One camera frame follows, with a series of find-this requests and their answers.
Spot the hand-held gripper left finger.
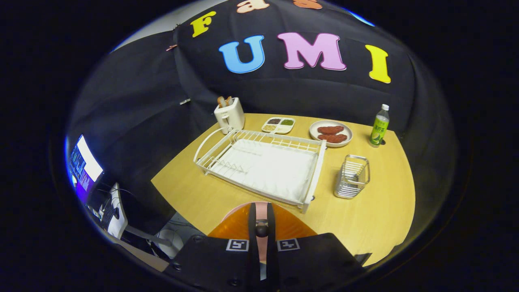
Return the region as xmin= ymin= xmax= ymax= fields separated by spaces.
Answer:
xmin=164 ymin=203 xmax=260 ymax=292

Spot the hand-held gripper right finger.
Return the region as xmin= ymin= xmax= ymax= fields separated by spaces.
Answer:
xmin=266 ymin=203 xmax=367 ymax=292

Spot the pink plate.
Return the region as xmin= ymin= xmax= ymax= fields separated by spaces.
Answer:
xmin=222 ymin=202 xmax=269 ymax=262

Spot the white wire dish rack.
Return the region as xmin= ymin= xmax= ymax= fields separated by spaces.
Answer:
xmin=193 ymin=128 xmax=327 ymax=214

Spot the silver wire basket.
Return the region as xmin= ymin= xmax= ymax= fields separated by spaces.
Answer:
xmin=334 ymin=155 xmax=371 ymax=199

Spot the beige plate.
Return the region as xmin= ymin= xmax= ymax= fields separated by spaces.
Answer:
xmin=309 ymin=120 xmax=353 ymax=147

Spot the white round object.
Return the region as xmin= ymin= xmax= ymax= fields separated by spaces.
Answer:
xmin=157 ymin=229 xmax=184 ymax=259

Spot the white compartment snack tray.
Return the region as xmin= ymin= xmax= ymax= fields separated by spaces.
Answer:
xmin=262 ymin=117 xmax=296 ymax=135

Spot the white toaster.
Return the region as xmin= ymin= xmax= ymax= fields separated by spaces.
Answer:
xmin=214 ymin=99 xmax=245 ymax=135

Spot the green label drink bottle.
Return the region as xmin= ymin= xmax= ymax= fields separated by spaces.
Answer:
xmin=369 ymin=104 xmax=390 ymax=147

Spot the black backdrop cloth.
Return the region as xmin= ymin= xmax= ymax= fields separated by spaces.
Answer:
xmin=67 ymin=0 xmax=459 ymax=228

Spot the lit computer monitor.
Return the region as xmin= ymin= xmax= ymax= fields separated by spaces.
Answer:
xmin=67 ymin=135 xmax=104 ymax=203

